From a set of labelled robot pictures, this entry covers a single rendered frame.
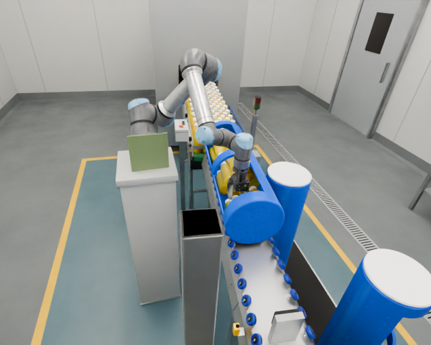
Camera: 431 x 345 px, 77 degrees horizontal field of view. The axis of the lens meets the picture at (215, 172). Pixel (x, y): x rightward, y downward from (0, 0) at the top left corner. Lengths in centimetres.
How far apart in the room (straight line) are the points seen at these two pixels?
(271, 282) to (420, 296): 57
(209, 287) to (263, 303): 78
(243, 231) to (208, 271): 88
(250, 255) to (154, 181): 62
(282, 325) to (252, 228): 44
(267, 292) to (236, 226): 31
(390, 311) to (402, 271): 18
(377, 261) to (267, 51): 572
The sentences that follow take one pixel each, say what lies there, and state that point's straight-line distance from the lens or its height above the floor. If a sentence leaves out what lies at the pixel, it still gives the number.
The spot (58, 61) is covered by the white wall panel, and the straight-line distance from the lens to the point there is 627.
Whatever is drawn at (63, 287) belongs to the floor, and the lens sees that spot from 259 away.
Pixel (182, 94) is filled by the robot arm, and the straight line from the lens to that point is 150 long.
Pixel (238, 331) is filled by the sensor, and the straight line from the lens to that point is 118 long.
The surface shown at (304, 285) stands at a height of 15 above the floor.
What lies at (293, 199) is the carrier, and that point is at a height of 93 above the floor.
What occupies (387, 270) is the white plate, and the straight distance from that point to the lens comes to 142.
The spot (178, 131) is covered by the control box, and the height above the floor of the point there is 109.
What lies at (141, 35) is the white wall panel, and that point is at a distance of 602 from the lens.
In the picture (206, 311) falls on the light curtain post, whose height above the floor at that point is 151.
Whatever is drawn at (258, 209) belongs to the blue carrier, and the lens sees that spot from 125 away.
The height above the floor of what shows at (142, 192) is 105.
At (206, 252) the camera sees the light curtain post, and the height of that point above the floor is 167.
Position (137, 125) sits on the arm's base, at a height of 137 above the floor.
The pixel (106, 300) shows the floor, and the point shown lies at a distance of 241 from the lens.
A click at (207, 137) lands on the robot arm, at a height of 148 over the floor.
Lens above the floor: 198
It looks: 34 degrees down
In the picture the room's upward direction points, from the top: 3 degrees clockwise
